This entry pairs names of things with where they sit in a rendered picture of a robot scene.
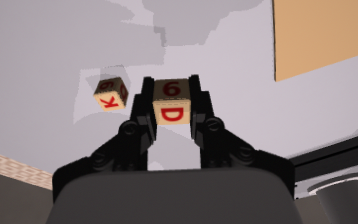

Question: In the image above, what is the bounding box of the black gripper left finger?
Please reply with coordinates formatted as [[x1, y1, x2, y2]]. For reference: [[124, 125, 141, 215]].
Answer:
[[52, 76, 157, 205]]

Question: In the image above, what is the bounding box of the wooden letter block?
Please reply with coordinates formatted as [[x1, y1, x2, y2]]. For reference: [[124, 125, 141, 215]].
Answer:
[[93, 77, 129, 112], [153, 78, 191, 125]]

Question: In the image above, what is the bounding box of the tan flat mat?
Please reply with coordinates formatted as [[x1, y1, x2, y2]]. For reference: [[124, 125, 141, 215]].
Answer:
[[272, 0, 358, 82]]

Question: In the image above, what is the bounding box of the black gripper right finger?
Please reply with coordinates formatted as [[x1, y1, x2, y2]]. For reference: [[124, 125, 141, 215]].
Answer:
[[188, 75, 295, 200]]

